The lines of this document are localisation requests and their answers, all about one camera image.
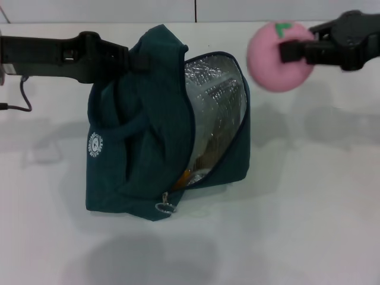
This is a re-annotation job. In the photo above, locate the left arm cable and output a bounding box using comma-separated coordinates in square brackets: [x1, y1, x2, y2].
[0, 75, 33, 113]

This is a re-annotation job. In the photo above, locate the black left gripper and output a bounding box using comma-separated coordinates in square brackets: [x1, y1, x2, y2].
[0, 31, 152, 84]

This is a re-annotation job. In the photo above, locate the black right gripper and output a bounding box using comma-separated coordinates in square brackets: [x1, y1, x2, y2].
[280, 10, 380, 72]

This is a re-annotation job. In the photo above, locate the yellow banana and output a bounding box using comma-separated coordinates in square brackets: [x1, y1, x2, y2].
[173, 167, 191, 191]

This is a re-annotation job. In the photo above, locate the dark teal insulated lunch bag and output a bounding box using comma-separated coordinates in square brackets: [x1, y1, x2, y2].
[85, 25, 251, 223]

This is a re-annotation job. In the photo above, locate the pink toy peach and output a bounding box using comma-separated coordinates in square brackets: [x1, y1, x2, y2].
[246, 20, 315, 93]

